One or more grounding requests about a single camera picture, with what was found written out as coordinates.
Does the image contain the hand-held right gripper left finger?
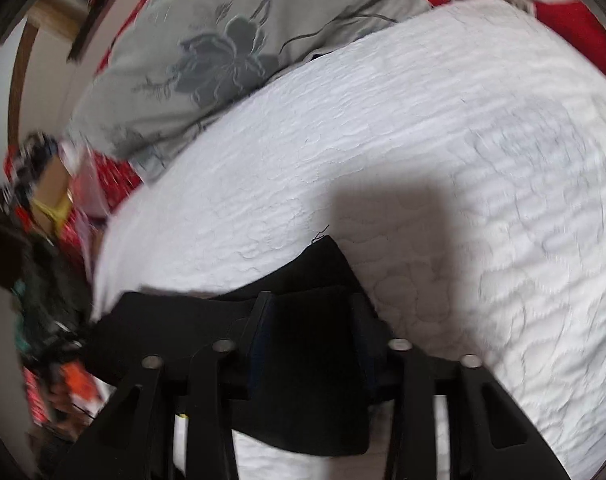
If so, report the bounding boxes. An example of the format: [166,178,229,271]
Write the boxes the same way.
[53,292,276,480]

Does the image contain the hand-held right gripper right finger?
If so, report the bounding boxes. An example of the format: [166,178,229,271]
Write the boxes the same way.
[350,292,571,480]

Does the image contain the black pants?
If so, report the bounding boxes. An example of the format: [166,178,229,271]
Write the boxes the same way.
[85,236,399,457]

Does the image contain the orange packet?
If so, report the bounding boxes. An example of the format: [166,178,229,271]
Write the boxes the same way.
[58,360,104,411]

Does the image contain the red floral bedsheet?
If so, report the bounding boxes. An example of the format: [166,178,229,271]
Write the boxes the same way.
[3,0,606,261]

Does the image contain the pile of dark clutter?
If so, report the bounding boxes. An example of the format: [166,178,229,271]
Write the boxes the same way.
[0,132,104,411]

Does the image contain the white quilted mattress cover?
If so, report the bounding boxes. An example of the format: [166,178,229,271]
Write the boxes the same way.
[90,0,606,480]

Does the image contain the cardboard box with yellow tape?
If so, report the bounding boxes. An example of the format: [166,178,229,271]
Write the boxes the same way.
[30,155,76,236]

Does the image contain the dark wooden cabinet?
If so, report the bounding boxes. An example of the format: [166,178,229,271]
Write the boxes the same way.
[0,175,34,291]

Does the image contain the dark wooden board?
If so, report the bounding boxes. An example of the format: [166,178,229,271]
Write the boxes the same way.
[69,0,116,58]

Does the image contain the brown wooden door frame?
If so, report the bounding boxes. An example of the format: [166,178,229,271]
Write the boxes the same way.
[10,0,84,161]

